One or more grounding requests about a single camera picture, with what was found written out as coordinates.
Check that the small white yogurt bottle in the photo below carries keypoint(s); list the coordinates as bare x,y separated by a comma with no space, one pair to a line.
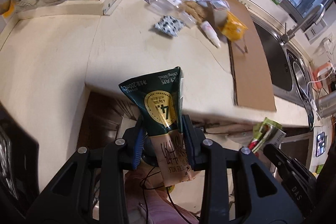
211,33

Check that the red green snack wrapper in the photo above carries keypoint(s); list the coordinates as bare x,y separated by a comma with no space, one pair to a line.
264,133

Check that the clear plastic water bottle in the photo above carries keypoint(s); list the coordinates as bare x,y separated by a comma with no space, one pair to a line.
175,8

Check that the large white brown milk carton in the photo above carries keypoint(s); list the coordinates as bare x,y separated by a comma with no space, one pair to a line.
220,10

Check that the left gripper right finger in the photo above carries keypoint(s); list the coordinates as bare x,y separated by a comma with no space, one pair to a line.
192,138

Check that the pink phone stand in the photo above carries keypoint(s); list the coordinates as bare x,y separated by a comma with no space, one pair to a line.
322,73

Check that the black white patterned wrapper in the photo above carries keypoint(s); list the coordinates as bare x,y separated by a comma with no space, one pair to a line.
169,25

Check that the stainless steel sink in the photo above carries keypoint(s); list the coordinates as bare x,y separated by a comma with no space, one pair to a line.
287,68

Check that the steel mesh strainer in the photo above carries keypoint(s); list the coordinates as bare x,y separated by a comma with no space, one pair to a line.
7,7

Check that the tan loofah scrubber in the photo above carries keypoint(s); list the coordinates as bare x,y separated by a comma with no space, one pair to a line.
195,10

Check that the brown cardboard sheet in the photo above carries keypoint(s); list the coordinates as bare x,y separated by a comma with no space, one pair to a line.
252,80

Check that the green and tan milk carton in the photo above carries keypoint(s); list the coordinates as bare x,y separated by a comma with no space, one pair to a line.
159,99

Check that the chrome kitchen faucet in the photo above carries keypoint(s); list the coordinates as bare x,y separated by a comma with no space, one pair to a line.
314,16

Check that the yellow paper bag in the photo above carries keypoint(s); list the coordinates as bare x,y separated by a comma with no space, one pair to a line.
232,28

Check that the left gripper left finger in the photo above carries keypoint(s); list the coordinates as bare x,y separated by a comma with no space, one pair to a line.
138,138

